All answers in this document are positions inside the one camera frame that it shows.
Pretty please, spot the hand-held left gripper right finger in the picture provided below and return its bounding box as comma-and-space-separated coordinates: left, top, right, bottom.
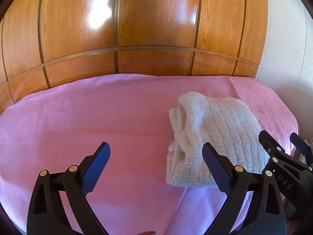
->
202, 142, 286, 235

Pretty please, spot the pink blanket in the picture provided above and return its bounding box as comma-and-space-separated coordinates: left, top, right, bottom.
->
0, 73, 300, 235

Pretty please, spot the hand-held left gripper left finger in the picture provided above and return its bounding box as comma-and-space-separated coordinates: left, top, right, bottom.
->
26, 141, 111, 235

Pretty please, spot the wooden wardrobe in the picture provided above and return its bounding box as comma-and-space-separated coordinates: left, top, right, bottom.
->
0, 0, 272, 114

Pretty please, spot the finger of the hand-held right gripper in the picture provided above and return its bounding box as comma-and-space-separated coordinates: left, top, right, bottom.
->
290, 132, 313, 167
258, 130, 287, 167

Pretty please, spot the white knitted sweater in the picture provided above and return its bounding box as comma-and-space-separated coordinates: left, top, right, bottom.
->
166, 92, 271, 188

